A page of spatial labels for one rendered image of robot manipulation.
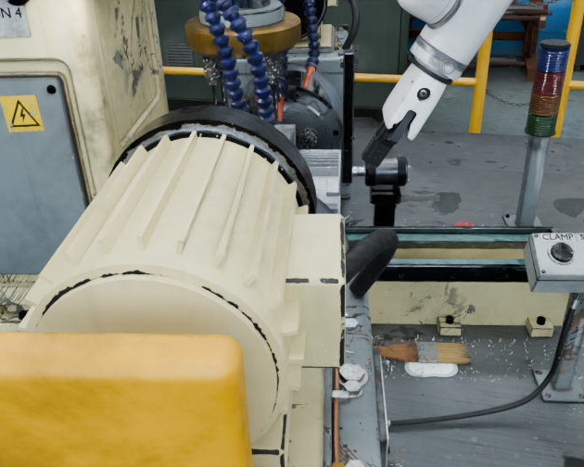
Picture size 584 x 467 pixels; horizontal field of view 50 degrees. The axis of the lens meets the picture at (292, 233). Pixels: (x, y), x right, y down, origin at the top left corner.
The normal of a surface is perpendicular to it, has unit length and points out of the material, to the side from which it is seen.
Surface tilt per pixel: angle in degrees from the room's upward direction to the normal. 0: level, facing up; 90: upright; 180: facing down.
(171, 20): 90
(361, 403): 0
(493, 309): 90
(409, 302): 90
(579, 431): 0
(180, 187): 4
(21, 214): 90
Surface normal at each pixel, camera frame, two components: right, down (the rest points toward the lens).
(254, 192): 0.62, -0.65
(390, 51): -0.23, 0.50
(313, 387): -0.04, -0.86
